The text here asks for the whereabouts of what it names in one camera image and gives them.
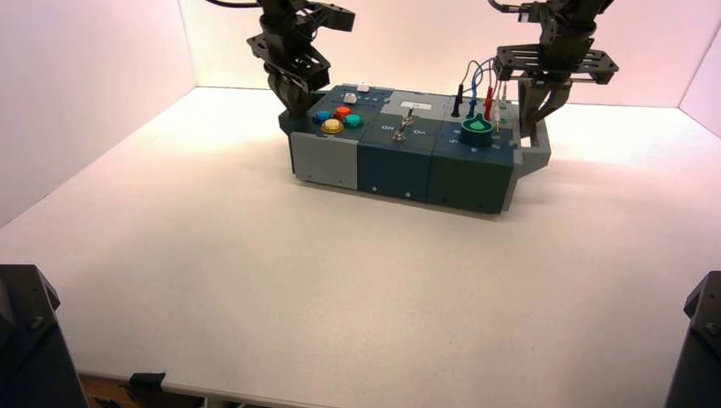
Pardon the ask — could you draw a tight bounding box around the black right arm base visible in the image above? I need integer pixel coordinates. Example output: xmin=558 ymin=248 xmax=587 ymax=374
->
xmin=664 ymin=271 xmax=721 ymax=408

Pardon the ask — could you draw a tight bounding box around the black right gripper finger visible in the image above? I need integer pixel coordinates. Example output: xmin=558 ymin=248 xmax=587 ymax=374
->
xmin=517 ymin=79 xmax=545 ymax=139
xmin=535 ymin=82 xmax=573 ymax=129

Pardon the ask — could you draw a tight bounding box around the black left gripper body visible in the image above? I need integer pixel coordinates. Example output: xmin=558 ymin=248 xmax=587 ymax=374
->
xmin=247 ymin=32 xmax=332 ymax=94

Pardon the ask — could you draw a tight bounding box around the green rotary knob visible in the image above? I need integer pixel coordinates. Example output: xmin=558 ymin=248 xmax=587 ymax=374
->
xmin=459 ymin=113 xmax=496 ymax=148

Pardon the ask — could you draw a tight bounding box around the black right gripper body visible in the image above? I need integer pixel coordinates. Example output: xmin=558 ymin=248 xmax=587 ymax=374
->
xmin=494 ymin=25 xmax=620 ymax=86

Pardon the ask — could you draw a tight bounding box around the black table edge clamp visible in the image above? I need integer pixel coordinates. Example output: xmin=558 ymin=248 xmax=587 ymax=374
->
xmin=124 ymin=372 xmax=166 ymax=402

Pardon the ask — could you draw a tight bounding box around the blue banana plug cable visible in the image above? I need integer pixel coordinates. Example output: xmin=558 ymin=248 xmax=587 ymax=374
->
xmin=466 ymin=58 xmax=497 ymax=120

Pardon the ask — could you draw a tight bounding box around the black banana plug cable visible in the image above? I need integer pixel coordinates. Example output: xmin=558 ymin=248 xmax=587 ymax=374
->
xmin=450 ymin=59 xmax=481 ymax=119

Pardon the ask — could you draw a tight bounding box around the white banana plug cable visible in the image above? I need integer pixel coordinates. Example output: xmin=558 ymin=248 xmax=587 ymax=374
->
xmin=492 ymin=78 xmax=510 ymax=135

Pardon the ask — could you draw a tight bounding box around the red banana plug cable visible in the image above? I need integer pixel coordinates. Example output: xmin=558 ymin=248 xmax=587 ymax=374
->
xmin=483 ymin=73 xmax=500 ymax=122

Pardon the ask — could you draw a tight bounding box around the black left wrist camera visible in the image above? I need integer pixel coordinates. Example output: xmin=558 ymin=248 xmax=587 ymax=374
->
xmin=306 ymin=3 xmax=356 ymax=32

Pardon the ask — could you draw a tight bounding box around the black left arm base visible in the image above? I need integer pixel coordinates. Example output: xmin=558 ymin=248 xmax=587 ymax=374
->
xmin=0 ymin=264 xmax=89 ymax=408

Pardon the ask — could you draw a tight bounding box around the grey and blue control box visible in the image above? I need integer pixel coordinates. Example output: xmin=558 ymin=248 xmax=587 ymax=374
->
xmin=278 ymin=82 xmax=552 ymax=215

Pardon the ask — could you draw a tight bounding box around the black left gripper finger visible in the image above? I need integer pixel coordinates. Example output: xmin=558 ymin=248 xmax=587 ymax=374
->
xmin=267 ymin=68 xmax=297 ymax=116
xmin=292 ymin=84 xmax=318 ymax=118

